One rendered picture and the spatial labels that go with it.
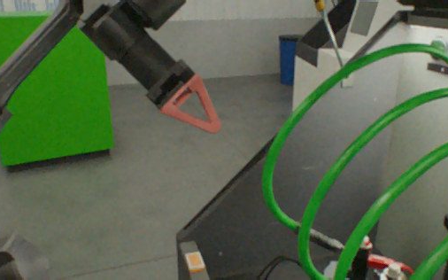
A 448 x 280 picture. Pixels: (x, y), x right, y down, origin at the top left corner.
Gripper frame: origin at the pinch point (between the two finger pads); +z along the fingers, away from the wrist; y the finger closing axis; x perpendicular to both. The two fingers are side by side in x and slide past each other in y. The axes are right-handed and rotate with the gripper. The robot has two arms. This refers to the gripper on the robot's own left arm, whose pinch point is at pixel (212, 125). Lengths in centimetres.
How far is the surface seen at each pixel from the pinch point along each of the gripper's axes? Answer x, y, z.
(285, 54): -167, 602, 60
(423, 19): -46, 23, 18
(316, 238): 1.3, 2.7, 24.1
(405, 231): -14, 35, 55
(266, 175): -0.3, -1.5, 10.2
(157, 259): 78, 180, 48
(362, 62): -20.4, -3.0, 8.4
